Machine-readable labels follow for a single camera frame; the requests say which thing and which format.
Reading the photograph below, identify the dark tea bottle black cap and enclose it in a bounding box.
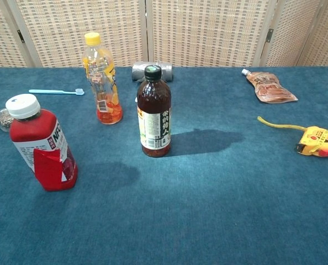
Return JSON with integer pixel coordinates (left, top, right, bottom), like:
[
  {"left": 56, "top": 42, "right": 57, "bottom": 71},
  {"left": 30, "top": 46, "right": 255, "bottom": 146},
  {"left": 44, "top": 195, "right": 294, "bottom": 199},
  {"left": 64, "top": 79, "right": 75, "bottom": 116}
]
[{"left": 136, "top": 65, "right": 172, "bottom": 158}]

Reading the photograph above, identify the red juice bottle white cap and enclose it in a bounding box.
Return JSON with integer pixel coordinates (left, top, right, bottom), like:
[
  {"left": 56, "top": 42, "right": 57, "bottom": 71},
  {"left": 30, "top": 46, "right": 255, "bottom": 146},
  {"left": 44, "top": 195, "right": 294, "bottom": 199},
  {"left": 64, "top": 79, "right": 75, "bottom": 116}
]
[{"left": 5, "top": 93, "right": 79, "bottom": 192}]

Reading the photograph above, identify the grey tape-wrapped roll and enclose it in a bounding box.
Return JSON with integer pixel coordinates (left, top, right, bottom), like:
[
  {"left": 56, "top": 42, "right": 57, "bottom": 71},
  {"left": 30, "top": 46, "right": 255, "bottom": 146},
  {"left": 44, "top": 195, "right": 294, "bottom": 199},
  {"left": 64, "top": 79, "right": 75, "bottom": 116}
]
[{"left": 131, "top": 60, "right": 174, "bottom": 83}]

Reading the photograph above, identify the blue felt table cover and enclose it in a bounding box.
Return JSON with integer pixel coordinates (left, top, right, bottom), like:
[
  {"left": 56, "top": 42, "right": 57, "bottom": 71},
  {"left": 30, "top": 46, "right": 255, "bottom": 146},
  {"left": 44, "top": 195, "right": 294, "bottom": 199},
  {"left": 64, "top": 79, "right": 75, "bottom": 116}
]
[{"left": 0, "top": 65, "right": 328, "bottom": 265}]

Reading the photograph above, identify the orange drink bottle yellow cap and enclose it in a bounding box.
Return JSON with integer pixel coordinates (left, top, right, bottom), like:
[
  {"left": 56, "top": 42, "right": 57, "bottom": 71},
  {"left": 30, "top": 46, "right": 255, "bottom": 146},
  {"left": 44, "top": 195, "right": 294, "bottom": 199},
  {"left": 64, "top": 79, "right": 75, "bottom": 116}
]
[{"left": 81, "top": 32, "right": 124, "bottom": 125}]

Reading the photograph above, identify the brown spout pouch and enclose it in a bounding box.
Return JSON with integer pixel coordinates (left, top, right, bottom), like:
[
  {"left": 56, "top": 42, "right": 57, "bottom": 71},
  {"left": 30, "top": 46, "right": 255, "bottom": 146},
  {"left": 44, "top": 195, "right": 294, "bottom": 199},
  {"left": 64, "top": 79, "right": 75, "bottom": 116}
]
[{"left": 241, "top": 68, "right": 298, "bottom": 104}]

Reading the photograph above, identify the woven folding screen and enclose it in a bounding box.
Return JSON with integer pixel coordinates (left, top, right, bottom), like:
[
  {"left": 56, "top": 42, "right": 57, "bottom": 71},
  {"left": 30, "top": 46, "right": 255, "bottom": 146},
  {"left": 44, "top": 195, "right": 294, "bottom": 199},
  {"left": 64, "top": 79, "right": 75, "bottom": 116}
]
[{"left": 0, "top": 0, "right": 328, "bottom": 69}]

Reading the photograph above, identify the light blue toothbrush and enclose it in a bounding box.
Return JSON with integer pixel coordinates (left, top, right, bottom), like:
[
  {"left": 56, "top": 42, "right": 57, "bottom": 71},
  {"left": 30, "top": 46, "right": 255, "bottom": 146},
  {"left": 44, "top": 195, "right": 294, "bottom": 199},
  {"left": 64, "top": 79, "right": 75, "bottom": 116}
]
[{"left": 28, "top": 88, "right": 85, "bottom": 96}]

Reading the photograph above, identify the yellow tape measure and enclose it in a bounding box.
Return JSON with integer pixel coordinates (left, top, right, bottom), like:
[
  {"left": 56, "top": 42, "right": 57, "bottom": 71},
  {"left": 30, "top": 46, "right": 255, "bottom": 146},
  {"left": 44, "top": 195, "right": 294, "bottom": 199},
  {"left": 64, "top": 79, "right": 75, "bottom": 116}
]
[{"left": 257, "top": 116, "right": 328, "bottom": 157}]

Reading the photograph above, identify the clear cup of metal clips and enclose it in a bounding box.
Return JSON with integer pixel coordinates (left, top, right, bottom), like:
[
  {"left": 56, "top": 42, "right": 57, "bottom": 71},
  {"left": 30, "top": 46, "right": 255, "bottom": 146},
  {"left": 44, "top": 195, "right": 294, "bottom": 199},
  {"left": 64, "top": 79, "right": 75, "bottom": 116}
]
[{"left": 0, "top": 108, "right": 14, "bottom": 133}]

